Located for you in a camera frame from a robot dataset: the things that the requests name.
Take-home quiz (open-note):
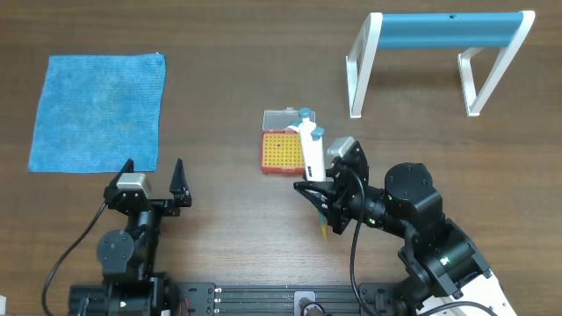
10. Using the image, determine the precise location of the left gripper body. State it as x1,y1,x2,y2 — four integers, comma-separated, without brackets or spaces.
104,183,193,218

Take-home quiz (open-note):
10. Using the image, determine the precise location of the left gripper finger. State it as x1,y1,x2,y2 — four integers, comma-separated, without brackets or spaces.
168,158,193,197
107,158,135,190

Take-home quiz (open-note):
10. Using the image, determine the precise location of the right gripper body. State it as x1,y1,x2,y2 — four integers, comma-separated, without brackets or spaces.
327,140,371,236

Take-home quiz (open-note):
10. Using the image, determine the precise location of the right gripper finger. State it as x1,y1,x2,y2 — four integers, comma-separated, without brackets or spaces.
292,179,336,217

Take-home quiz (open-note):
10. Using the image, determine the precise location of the white pipette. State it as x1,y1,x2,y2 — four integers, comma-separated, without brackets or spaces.
285,107,330,242

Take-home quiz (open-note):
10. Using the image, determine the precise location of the red and yellow tip box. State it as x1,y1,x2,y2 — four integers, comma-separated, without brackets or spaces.
260,106,316,177

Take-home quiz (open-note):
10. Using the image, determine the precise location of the blue cloth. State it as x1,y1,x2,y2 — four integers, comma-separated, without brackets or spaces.
27,53,168,174

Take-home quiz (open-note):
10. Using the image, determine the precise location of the white and blue stand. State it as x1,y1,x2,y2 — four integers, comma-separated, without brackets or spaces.
345,10,537,119

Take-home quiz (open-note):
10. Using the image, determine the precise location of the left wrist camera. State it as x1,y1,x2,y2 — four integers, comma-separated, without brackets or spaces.
115,171,153,198

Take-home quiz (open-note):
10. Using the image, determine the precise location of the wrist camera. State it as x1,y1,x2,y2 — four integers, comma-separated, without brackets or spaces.
326,135,356,160
115,171,153,198

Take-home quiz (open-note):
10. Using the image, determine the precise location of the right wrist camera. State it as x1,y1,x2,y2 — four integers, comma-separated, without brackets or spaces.
326,135,356,160

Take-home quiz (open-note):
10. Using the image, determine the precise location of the mounting rail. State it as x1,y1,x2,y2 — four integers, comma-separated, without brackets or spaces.
68,283,425,316

